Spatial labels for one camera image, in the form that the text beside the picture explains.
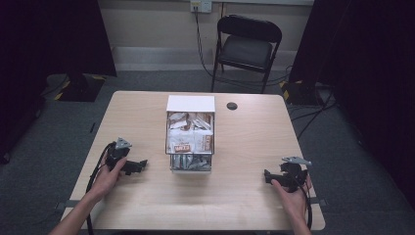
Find yellow-black striped stand base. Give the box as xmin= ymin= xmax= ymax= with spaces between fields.
xmin=278 ymin=79 xmax=324 ymax=106

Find black folding chair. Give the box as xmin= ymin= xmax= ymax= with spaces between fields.
xmin=209 ymin=14 xmax=284 ymax=95

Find person's left hand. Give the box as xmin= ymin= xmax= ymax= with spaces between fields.
xmin=86 ymin=156 xmax=129 ymax=204

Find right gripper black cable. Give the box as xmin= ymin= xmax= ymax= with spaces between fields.
xmin=293 ymin=169 xmax=314 ymax=231

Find black floor cables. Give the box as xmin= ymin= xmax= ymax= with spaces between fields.
xmin=287 ymin=85 xmax=341 ymax=141

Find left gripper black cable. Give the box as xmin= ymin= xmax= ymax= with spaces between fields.
xmin=85 ymin=141 xmax=117 ymax=235

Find clear drawer with silver packets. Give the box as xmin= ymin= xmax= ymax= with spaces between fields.
xmin=168 ymin=153 xmax=213 ymax=174

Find pile of silver packets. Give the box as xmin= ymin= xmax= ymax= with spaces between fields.
xmin=171 ymin=154 xmax=211 ymax=170

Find pile of brown-white packets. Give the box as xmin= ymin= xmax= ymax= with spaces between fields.
xmin=166 ymin=112 xmax=214 ymax=154

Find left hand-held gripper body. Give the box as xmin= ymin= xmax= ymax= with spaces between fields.
xmin=105 ymin=136 xmax=133 ymax=172

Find black stand base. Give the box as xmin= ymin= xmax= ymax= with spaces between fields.
xmin=41 ymin=72 xmax=108 ymax=103

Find grey table bracket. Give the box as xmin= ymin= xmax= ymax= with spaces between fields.
xmin=54 ymin=199 xmax=82 ymax=212
xmin=308 ymin=197 xmax=329 ymax=208

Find white wall socket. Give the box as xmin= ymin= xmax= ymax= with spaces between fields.
xmin=190 ymin=0 xmax=213 ymax=14

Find dark curtain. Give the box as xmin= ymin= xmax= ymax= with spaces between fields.
xmin=0 ymin=0 xmax=117 ymax=165
xmin=288 ymin=0 xmax=415 ymax=210

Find white drawer cabinet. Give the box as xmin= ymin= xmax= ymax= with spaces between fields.
xmin=165 ymin=94 xmax=216 ymax=114

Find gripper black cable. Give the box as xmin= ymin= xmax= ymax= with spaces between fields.
xmin=85 ymin=141 xmax=117 ymax=235
xmin=293 ymin=169 xmax=314 ymax=231

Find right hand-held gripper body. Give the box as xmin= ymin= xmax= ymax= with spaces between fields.
xmin=279 ymin=156 xmax=313 ymax=194

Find person's right hand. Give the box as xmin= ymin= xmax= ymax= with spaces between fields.
xmin=270 ymin=174 xmax=313 ymax=220

